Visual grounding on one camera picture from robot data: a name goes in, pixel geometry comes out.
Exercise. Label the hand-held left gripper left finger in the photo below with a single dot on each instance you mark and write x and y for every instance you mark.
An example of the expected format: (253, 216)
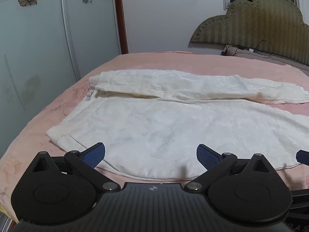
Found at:
(94, 155)

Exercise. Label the pink floral blanket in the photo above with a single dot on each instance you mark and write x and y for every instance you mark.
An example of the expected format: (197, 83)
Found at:
(33, 125)

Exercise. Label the brown wooden door frame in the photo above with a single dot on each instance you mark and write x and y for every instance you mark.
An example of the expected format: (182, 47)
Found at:
(122, 17)

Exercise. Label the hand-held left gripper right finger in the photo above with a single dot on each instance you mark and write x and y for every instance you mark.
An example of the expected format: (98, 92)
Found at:
(207, 156)

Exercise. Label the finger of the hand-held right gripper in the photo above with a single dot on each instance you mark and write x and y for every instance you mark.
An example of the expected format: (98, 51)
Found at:
(303, 156)

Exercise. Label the frosted glass wardrobe door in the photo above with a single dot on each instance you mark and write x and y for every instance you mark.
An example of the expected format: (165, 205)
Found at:
(31, 65)
(94, 33)

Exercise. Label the olive upholstered headboard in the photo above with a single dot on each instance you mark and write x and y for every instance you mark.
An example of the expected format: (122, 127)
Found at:
(260, 21)

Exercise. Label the white pants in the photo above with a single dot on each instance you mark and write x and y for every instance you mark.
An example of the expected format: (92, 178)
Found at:
(157, 128)

